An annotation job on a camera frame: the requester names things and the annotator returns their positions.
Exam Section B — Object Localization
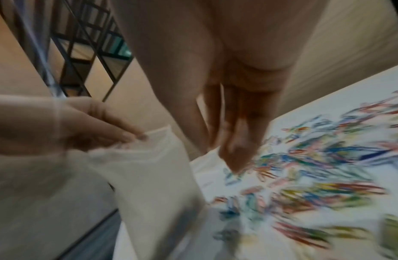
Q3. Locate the clear plastic bag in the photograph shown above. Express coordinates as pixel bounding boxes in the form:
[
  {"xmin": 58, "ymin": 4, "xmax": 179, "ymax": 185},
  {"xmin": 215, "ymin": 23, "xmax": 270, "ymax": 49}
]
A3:
[{"xmin": 0, "ymin": 96, "xmax": 216, "ymax": 260}]

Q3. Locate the person's left hand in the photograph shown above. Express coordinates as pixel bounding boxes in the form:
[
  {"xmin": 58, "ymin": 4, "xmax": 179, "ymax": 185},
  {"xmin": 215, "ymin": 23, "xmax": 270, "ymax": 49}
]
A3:
[{"xmin": 0, "ymin": 95, "xmax": 149, "ymax": 156}]

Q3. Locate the black metal shelf rack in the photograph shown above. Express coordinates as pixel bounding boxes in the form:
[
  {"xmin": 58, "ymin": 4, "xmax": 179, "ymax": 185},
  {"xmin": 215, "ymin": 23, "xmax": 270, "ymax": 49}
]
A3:
[{"xmin": 0, "ymin": 0, "xmax": 135, "ymax": 103}]

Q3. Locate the person's right hand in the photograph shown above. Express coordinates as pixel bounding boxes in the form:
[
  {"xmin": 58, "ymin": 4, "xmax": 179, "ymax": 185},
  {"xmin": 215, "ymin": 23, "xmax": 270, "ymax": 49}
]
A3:
[{"xmin": 110, "ymin": 0, "xmax": 329, "ymax": 174}]

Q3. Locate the pile of coloured paper clips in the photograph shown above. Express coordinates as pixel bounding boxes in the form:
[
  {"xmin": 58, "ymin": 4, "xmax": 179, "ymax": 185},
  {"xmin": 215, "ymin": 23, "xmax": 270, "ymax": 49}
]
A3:
[{"xmin": 209, "ymin": 89, "xmax": 398, "ymax": 260}]

